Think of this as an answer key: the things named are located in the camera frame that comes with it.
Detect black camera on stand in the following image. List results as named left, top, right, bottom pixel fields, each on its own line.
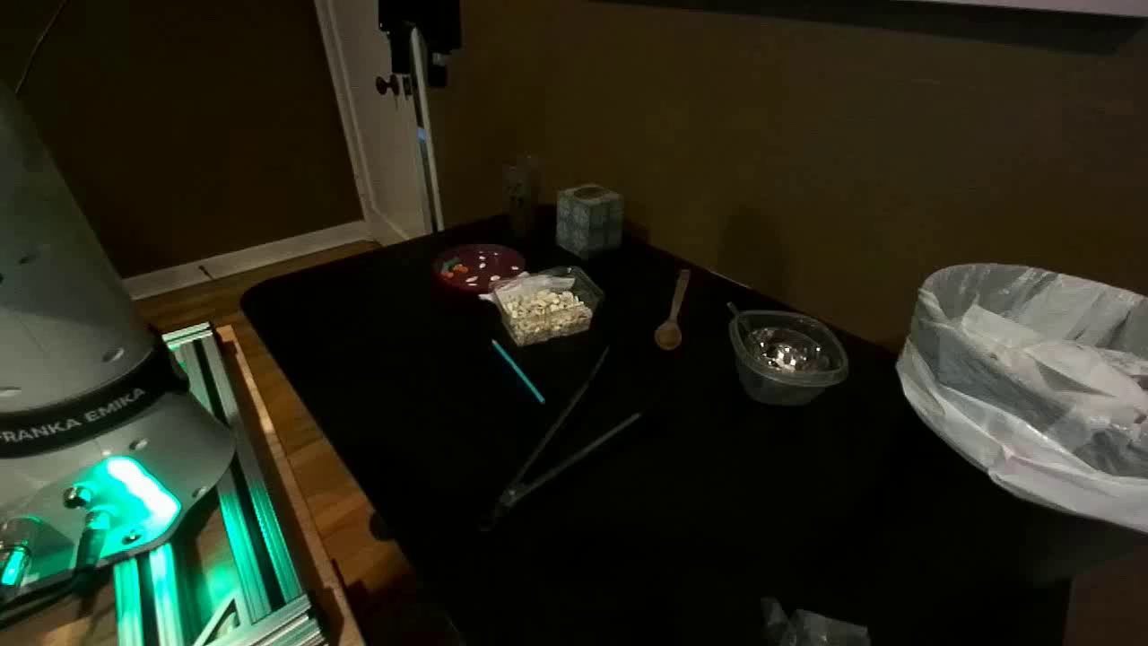
left=371, top=0, right=466, bottom=101

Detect aluminium profile base frame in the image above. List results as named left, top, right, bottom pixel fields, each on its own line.
left=108, top=321, right=330, bottom=646

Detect thin blue straw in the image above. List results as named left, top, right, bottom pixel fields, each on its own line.
left=487, top=338, right=548, bottom=409

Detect patterned tissue box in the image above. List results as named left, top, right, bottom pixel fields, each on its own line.
left=551, top=179, right=628, bottom=263

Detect red bowl with candies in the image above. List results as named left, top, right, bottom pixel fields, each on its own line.
left=429, top=242, right=532, bottom=302

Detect long metal tongs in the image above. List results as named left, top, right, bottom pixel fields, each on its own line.
left=479, top=345, right=648, bottom=530

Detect wooden spoon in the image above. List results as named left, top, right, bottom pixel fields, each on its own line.
left=648, top=265, right=695, bottom=356

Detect wooden base board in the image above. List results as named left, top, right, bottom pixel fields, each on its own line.
left=211, top=321, right=369, bottom=646

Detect clear rectangular container with popcorn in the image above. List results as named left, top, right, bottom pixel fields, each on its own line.
left=490, top=263, right=607, bottom=353

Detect trash bin with white bag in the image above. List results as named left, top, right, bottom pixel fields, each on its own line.
left=893, top=260, right=1148, bottom=592

